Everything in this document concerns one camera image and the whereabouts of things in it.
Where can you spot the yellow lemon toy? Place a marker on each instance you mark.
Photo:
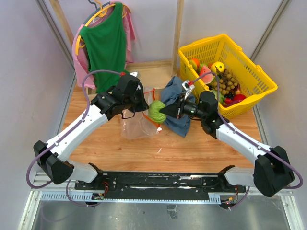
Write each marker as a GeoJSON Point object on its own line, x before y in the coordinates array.
{"type": "Point", "coordinates": [217, 67]}

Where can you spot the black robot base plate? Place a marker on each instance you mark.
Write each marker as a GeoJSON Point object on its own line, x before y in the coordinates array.
{"type": "Point", "coordinates": [160, 186]}

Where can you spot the watermelon slice toy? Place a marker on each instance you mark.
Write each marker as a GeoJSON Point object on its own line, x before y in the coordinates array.
{"type": "Point", "coordinates": [205, 74]}

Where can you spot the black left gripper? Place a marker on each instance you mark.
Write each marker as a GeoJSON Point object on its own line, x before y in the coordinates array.
{"type": "Point", "coordinates": [143, 106]}

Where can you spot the clear zip top bag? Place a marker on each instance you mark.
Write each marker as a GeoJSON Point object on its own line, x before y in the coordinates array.
{"type": "Point", "coordinates": [139, 126]}

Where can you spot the yellow plastic basket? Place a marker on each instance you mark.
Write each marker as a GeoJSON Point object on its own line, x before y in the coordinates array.
{"type": "Point", "coordinates": [254, 82]}

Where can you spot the wooden clothes rack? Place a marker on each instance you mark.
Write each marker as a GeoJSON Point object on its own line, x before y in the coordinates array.
{"type": "Point", "coordinates": [155, 74]}

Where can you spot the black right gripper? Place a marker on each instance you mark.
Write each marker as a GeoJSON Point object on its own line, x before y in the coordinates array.
{"type": "Point", "coordinates": [175, 110]}

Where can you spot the grey clothes hanger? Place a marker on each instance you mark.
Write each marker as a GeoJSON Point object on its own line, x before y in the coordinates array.
{"type": "Point", "coordinates": [96, 9]}

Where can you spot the red chili pepper toy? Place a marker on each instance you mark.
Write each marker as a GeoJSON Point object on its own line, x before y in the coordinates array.
{"type": "Point", "coordinates": [227, 102]}

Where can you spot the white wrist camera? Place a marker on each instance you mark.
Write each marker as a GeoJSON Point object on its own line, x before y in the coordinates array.
{"type": "Point", "coordinates": [188, 87]}
{"type": "Point", "coordinates": [135, 74]}

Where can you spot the yellow clothes hanger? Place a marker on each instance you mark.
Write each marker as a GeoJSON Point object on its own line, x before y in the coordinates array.
{"type": "Point", "coordinates": [97, 17]}

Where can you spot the green cabbage toy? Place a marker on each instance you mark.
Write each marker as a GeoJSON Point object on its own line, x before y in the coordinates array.
{"type": "Point", "coordinates": [154, 111]}
{"type": "Point", "coordinates": [219, 96]}

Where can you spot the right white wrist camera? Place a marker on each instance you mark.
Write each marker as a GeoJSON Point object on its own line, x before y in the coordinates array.
{"type": "Point", "coordinates": [188, 87]}

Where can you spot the green tank top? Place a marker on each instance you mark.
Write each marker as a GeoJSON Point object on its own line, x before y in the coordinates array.
{"type": "Point", "coordinates": [106, 48]}

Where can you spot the red apple toy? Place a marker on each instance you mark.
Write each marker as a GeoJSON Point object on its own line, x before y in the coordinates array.
{"type": "Point", "coordinates": [239, 97]}

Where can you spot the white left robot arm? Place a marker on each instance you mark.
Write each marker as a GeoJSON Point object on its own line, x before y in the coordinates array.
{"type": "Point", "coordinates": [54, 156]}

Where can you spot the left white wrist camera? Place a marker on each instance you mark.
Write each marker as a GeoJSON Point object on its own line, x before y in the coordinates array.
{"type": "Point", "coordinates": [135, 74]}

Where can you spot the pink shirt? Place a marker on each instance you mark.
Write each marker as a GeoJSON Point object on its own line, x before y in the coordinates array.
{"type": "Point", "coordinates": [81, 60]}

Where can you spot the orange peach toy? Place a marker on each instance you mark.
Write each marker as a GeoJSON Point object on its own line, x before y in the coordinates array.
{"type": "Point", "coordinates": [194, 62]}

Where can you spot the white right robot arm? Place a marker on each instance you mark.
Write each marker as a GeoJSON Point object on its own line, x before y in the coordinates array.
{"type": "Point", "coordinates": [272, 171]}

